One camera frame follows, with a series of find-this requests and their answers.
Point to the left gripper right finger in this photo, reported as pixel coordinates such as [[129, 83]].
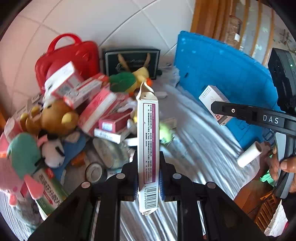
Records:
[[179, 188]]

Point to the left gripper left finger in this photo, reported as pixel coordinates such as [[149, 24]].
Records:
[[118, 188]]

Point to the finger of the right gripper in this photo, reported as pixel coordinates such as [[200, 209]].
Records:
[[230, 109]]

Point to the long white purple box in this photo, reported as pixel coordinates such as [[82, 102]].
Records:
[[147, 150]]

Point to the right hand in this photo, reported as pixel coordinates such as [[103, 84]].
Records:
[[287, 165]]

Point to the tape roll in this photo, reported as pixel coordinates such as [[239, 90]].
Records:
[[95, 173]]

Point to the white lint roller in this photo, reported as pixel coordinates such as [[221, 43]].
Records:
[[249, 155]]

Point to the blue plastic crate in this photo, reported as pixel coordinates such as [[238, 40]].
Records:
[[203, 61]]

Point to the green white medicine box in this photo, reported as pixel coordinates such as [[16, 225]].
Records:
[[54, 193]]

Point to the panda plush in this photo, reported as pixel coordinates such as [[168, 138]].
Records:
[[51, 149]]

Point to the brown bear plush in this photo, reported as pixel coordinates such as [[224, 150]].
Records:
[[57, 118]]

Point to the green duck plush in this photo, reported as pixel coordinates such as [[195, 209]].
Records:
[[128, 82]]

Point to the teal plush toy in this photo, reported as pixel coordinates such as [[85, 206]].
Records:
[[24, 153]]

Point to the black gift box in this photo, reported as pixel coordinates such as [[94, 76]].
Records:
[[114, 60]]

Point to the white pink tissue box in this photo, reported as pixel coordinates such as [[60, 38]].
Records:
[[62, 81]]

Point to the red bear suitcase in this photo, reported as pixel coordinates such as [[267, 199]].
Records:
[[83, 54]]

